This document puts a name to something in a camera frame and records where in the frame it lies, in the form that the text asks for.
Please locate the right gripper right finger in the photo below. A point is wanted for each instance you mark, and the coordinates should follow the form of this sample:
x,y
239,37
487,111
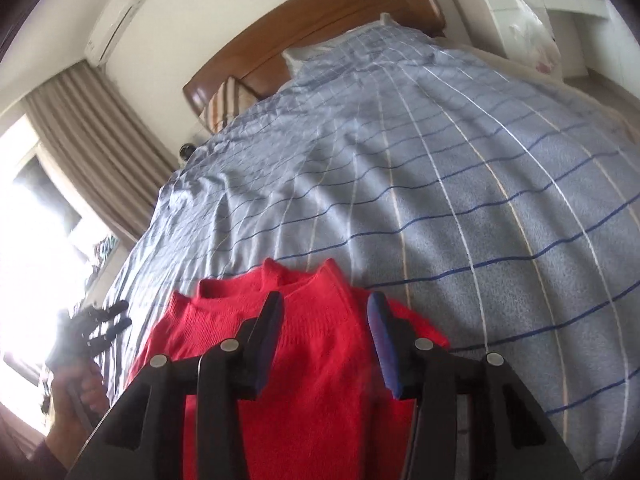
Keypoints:
x,y
510,437

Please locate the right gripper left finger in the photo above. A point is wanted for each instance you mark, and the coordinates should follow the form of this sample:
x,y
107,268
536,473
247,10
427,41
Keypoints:
x,y
141,437

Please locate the red knit sweater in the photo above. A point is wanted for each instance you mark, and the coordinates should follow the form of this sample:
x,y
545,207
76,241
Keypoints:
x,y
325,412

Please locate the person's left hand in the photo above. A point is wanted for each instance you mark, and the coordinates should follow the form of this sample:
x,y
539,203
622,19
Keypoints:
x,y
68,434

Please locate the beige curtain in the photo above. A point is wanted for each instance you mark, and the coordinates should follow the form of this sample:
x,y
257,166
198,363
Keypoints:
x,y
116,165

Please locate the small round bedside speaker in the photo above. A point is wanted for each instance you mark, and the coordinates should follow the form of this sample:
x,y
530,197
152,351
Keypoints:
x,y
186,151

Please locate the blue grey checked duvet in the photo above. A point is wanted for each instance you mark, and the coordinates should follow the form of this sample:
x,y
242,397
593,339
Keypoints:
x,y
497,202

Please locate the striped cushion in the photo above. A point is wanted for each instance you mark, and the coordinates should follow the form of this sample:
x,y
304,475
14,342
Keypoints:
x,y
230,100

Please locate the white pillow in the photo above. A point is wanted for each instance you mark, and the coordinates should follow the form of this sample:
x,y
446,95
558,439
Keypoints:
x,y
325,50

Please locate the white plastic bag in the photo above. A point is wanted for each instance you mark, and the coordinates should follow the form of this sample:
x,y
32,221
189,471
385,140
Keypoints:
x,y
532,42

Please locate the white desk unit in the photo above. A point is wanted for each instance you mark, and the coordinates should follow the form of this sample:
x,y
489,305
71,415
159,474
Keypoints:
x,y
487,23

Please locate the wooden headboard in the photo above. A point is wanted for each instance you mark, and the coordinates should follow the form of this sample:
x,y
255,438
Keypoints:
x,y
255,55

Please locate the white wall air conditioner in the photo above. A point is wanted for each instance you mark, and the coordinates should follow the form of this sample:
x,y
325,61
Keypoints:
x,y
110,26

